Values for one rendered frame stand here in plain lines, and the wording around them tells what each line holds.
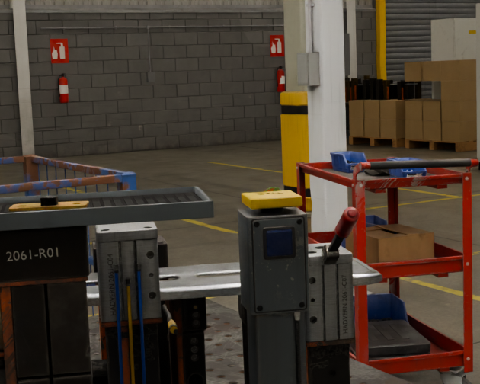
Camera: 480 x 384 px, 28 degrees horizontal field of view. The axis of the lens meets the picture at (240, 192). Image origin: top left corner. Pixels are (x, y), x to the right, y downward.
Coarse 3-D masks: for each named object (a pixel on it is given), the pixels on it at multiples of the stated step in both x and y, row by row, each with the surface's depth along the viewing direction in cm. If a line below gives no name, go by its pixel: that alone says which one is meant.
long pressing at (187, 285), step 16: (96, 272) 148; (160, 272) 146; (176, 272) 146; (192, 272) 146; (208, 272) 145; (224, 272) 145; (368, 272) 139; (96, 288) 137; (160, 288) 134; (176, 288) 134; (192, 288) 134; (208, 288) 134; (224, 288) 134; (240, 288) 135; (96, 304) 132
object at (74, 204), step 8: (40, 200) 104; (48, 200) 104; (56, 200) 105; (16, 208) 103; (24, 208) 103; (32, 208) 103; (40, 208) 103; (48, 208) 103; (56, 208) 103; (64, 208) 104; (72, 208) 104
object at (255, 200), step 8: (256, 192) 112; (264, 192) 111; (272, 192) 111; (280, 192) 111; (288, 192) 110; (248, 200) 107; (256, 200) 106; (264, 200) 106; (272, 200) 106; (280, 200) 106; (288, 200) 107; (296, 200) 107; (256, 208) 106; (264, 208) 106; (272, 208) 108; (280, 208) 109
